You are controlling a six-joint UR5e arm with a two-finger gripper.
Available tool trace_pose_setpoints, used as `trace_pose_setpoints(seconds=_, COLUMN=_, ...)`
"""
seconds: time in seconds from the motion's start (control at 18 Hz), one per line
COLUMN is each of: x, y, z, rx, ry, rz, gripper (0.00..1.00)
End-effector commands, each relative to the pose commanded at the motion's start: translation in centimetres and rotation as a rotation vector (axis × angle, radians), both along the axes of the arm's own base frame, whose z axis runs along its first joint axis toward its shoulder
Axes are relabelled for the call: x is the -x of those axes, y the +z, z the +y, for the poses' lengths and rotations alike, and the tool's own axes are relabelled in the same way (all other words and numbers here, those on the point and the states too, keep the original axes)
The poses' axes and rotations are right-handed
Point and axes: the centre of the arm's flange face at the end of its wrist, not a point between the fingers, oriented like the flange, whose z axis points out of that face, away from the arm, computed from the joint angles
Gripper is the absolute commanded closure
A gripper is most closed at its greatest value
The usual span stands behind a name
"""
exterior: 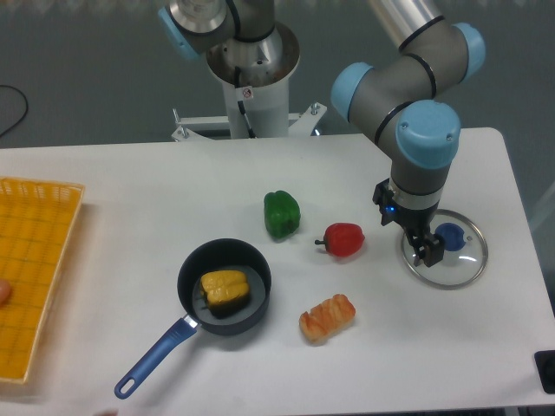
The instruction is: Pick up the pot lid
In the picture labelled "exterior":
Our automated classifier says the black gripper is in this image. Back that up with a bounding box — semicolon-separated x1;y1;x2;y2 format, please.
372;179;445;267

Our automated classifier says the glass pot lid blue knob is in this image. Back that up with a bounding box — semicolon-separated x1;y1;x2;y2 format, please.
400;209;488;289

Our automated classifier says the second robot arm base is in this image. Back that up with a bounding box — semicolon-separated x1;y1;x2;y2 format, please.
158;0;275;60

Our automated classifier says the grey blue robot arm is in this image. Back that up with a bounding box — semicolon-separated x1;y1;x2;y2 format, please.
331;1;486;267

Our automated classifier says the person fingertip at left edge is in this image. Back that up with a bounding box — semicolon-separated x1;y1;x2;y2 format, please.
0;279;12;305

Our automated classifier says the red bell pepper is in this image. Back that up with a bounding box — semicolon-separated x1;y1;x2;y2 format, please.
315;223;365;257

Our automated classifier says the salmon sushi toy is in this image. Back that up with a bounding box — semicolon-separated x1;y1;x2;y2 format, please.
298;294;356;344

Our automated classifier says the green bell pepper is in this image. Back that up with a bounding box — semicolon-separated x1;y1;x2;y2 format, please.
264;190;301;240

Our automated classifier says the black device at table edge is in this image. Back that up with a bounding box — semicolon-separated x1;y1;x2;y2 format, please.
534;350;555;394

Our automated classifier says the yellow bell pepper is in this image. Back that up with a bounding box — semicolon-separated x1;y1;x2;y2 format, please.
200;270;251;311

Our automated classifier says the yellow woven basket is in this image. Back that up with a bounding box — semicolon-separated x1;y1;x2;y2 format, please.
1;177;85;384

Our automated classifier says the dark pot blue handle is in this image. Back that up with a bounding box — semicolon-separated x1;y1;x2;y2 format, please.
114;238;271;400

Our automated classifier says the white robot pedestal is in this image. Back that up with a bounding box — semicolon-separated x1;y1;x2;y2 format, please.
172;23;327;141

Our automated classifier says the black cable on floor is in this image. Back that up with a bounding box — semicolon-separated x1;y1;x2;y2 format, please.
0;84;29;137

